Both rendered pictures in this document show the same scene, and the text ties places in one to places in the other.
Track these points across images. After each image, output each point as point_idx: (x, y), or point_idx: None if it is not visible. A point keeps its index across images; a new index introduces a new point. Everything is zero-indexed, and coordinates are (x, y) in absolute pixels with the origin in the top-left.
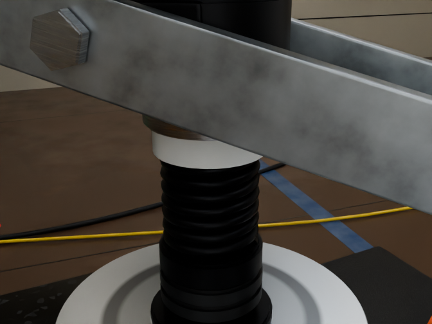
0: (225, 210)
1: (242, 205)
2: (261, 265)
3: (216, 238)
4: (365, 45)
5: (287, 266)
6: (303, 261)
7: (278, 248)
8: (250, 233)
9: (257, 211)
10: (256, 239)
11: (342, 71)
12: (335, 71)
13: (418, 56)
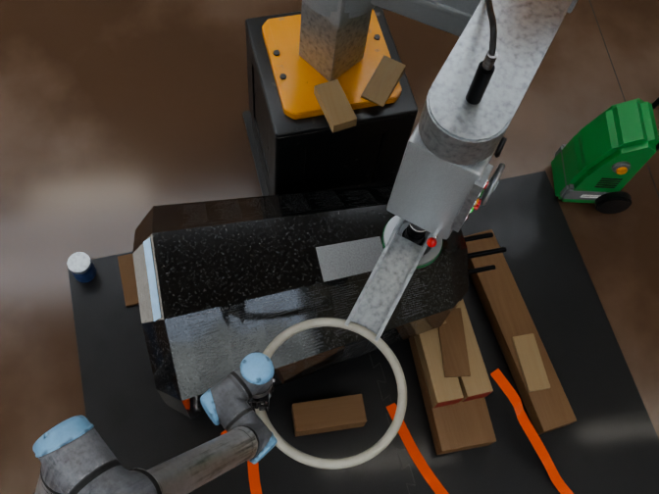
0: (409, 226)
1: (410, 229)
2: (413, 241)
3: (408, 227)
4: (425, 242)
5: (426, 256)
6: (427, 260)
7: (433, 257)
8: (411, 234)
9: (415, 235)
10: (413, 237)
11: (397, 224)
12: (397, 223)
13: (423, 252)
